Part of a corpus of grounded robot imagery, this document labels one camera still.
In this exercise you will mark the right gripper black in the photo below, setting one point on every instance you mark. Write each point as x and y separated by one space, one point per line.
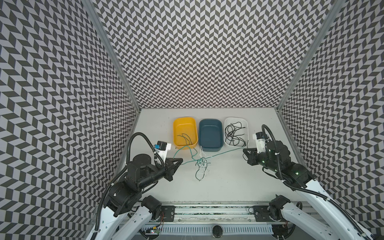
256 156

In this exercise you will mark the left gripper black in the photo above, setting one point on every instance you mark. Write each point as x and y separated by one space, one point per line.
168 169

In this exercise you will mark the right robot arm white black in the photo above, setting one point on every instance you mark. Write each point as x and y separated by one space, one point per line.
337 223

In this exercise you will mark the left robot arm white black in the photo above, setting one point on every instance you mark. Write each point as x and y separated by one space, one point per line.
123 212

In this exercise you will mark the white plastic bin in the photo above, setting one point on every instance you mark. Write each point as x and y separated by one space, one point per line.
236 132

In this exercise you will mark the yellow plastic bin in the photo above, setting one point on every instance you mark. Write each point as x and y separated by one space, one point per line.
185 132

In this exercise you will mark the dark teal plastic bin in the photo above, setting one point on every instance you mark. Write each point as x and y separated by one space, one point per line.
211 137

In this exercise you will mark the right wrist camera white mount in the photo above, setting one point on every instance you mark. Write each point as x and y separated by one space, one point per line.
260 141

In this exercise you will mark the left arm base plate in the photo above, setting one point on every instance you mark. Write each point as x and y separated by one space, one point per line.
167 213

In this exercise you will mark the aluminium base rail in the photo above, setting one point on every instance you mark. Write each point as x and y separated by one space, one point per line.
234 213

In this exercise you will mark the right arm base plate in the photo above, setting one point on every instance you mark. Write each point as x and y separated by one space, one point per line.
261 213

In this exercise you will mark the right corner aluminium post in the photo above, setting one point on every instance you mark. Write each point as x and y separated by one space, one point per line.
321 34

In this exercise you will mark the corner aluminium post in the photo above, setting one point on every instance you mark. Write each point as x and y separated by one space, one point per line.
321 34
94 18

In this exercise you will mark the left corner aluminium post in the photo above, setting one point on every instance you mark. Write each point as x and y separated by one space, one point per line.
94 18

